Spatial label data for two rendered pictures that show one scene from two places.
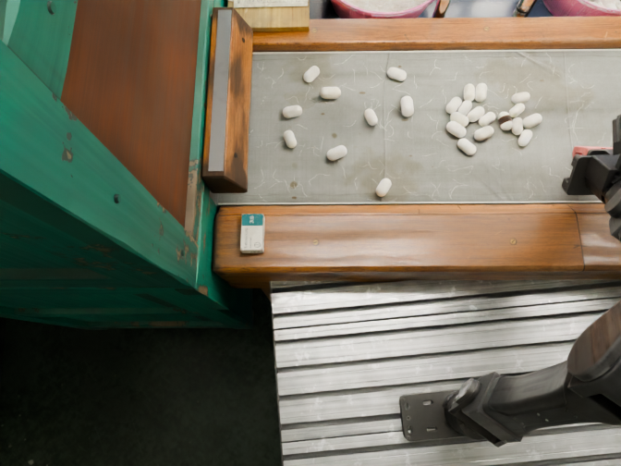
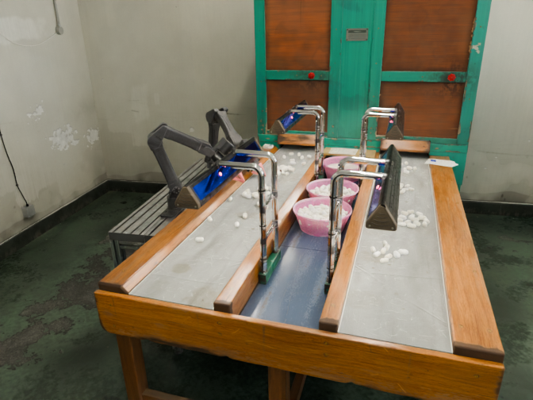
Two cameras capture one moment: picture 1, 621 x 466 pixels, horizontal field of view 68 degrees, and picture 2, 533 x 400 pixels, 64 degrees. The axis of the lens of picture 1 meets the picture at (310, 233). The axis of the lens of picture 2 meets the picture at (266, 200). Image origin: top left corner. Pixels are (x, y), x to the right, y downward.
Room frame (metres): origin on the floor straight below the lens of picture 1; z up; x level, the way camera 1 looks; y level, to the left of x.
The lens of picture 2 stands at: (0.94, -2.67, 1.54)
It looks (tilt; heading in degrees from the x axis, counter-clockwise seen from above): 22 degrees down; 105
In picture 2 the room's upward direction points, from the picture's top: 1 degrees counter-clockwise
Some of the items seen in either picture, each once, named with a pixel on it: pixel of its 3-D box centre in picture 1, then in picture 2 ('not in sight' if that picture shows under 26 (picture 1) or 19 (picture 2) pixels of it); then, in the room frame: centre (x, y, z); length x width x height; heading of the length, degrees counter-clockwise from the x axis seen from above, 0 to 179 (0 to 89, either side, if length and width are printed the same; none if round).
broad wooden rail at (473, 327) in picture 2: not in sight; (447, 230); (1.27, -0.79, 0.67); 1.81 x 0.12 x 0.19; 88
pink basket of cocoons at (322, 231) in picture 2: not in sight; (322, 217); (0.71, -0.88, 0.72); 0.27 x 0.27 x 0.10
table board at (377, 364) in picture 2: not in sight; (272, 344); (0.68, -1.68, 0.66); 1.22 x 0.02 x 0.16; 178
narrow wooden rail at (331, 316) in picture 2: not in sight; (360, 213); (0.88, -0.78, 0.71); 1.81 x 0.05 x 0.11; 88
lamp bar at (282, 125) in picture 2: not in sight; (292, 114); (0.45, -0.32, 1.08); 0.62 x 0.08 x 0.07; 88
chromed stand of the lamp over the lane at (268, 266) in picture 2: not in sight; (248, 214); (0.49, -1.30, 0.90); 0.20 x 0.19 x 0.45; 88
